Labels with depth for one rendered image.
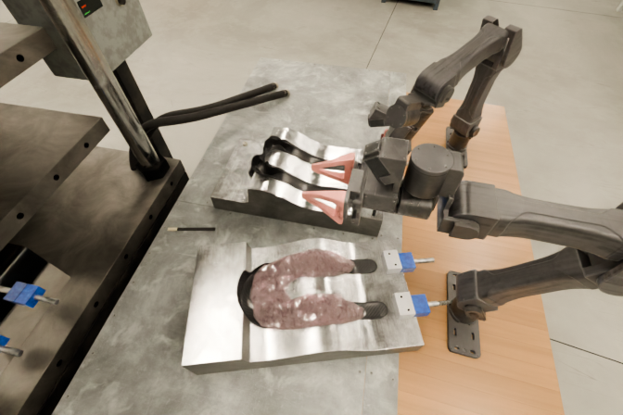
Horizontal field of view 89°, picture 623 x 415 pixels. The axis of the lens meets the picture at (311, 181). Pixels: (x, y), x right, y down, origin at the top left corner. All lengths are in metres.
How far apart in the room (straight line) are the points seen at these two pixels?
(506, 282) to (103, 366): 0.87
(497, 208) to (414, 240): 0.47
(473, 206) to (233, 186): 0.68
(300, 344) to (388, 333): 0.20
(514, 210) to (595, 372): 1.56
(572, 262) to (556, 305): 1.40
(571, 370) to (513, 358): 1.06
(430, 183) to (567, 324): 1.67
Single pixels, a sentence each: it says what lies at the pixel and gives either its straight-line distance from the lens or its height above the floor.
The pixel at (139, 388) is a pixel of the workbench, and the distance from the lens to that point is 0.90.
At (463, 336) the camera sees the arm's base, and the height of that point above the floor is 0.81.
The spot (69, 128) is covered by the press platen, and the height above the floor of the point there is 1.04.
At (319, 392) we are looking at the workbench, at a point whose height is 0.80.
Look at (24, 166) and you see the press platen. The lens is 1.04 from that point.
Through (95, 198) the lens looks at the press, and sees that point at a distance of 1.24.
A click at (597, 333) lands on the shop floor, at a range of 2.14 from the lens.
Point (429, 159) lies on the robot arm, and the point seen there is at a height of 1.30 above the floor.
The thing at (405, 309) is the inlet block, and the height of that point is 0.88.
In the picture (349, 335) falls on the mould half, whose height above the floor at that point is 0.88.
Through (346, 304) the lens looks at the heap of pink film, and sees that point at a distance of 0.76.
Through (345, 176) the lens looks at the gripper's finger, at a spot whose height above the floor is 1.18.
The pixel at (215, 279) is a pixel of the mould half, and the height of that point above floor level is 0.91.
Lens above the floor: 1.61
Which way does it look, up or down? 51 degrees down
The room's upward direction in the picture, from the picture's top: straight up
